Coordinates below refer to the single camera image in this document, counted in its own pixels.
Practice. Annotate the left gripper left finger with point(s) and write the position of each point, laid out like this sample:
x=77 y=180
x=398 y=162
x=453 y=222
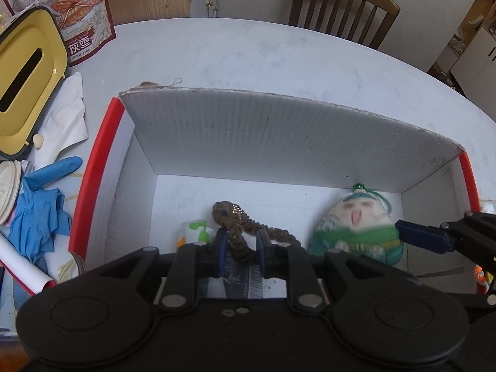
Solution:
x=200 y=259

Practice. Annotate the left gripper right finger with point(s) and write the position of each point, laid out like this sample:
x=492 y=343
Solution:
x=285 y=260

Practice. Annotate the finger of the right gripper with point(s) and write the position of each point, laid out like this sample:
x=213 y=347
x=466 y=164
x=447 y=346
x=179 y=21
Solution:
x=473 y=236
x=469 y=295

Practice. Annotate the white patterned tissue pack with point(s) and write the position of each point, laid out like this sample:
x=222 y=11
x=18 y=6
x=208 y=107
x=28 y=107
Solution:
x=238 y=281

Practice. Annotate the green plush doll pouch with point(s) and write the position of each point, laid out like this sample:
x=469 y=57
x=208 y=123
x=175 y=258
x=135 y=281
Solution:
x=359 y=224

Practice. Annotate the red dragon keychain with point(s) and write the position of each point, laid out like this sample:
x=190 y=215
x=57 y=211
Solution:
x=482 y=284

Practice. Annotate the red white cardboard box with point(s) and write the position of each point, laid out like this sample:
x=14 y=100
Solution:
x=163 y=156

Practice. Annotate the blue rubber glove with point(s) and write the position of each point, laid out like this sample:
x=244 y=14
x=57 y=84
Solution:
x=39 y=215

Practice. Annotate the white paper roll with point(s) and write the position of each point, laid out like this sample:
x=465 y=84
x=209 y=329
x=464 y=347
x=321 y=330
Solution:
x=29 y=276

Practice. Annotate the white paper napkin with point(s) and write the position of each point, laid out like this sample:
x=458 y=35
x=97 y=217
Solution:
x=64 y=125

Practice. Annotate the white cup lid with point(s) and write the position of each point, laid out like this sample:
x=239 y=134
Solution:
x=10 y=178

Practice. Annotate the yellow green tissue box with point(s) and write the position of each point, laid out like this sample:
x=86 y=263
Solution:
x=34 y=60

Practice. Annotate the brown wooden chair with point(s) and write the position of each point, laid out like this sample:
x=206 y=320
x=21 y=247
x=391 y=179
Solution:
x=366 y=22

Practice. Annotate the white wall cupboard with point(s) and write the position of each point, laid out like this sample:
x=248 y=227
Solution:
x=467 y=64

